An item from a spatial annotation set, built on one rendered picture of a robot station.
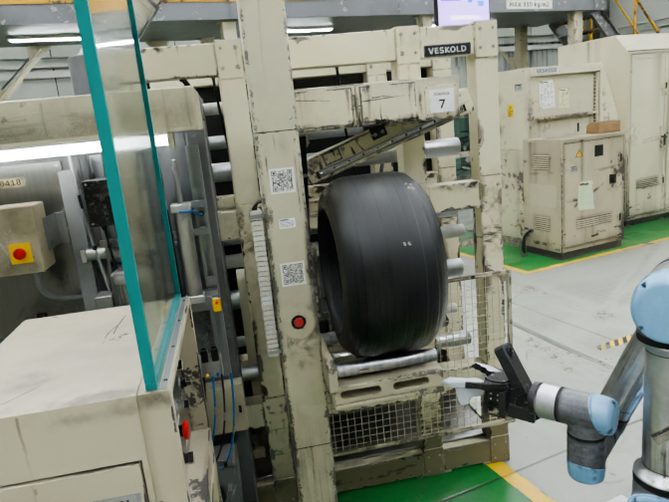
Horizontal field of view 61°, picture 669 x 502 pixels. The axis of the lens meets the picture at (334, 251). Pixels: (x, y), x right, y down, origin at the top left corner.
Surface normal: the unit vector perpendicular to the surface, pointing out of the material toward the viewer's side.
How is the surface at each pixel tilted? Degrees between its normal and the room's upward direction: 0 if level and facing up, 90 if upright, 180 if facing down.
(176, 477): 90
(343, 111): 90
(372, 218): 49
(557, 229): 90
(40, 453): 90
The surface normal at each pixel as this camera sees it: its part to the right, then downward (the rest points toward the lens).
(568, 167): 0.40, 0.17
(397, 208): 0.07, -0.53
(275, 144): 0.18, 0.21
